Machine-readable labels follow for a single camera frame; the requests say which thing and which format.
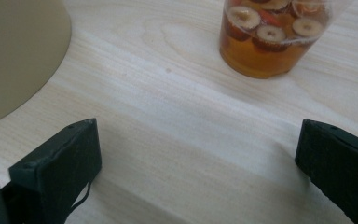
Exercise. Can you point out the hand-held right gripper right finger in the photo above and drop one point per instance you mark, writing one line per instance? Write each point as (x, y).
(338, 165)

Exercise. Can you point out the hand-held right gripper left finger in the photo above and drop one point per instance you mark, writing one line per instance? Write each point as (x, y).
(59, 168)

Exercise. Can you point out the beige strainer bin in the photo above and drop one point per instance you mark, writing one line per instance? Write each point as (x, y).
(15, 56)

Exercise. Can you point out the clear plastic cup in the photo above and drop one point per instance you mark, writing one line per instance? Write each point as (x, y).
(261, 53)

